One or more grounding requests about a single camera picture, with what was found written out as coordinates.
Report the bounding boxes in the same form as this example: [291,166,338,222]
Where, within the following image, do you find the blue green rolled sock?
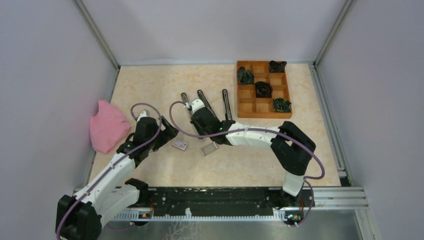
[273,98,292,113]

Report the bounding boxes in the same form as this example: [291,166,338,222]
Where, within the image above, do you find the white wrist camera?
[185,98,206,114]
[136,109,151,123]

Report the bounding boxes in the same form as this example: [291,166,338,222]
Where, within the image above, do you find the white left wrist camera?
[136,109,151,123]

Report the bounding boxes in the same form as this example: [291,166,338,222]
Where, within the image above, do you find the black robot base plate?
[125,178,315,227]

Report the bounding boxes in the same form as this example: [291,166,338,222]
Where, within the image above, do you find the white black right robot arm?
[190,107,316,206]

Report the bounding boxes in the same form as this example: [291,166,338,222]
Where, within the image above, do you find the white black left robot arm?
[56,116,179,240]

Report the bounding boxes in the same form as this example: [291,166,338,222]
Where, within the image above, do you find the wooden compartment tray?
[235,60,293,119]

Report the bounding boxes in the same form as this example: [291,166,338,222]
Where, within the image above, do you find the staple box tray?
[200,142,219,157]

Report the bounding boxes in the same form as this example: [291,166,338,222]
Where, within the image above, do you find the pink cloth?
[89,99,131,154]

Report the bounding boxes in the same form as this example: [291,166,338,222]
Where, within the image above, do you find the grey silver stapler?
[180,92,200,136]

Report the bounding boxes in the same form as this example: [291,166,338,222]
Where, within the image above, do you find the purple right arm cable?
[168,100,326,228]

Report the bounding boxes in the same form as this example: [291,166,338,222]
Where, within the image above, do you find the dark rolled sock back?
[268,60,288,73]

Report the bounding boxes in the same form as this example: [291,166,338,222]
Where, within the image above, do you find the red white staple box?
[171,138,188,152]

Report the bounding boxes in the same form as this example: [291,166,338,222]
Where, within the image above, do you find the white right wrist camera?
[185,98,206,114]

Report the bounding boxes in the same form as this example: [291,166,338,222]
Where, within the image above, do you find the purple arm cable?
[168,100,326,228]
[55,102,163,240]

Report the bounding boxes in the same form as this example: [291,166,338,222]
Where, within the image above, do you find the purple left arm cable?
[55,102,163,240]

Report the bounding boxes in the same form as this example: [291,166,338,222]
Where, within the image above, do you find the black stapler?
[222,88,233,121]
[197,89,218,118]

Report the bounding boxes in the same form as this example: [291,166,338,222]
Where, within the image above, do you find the green camouflage rolled sock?
[236,66,254,85]

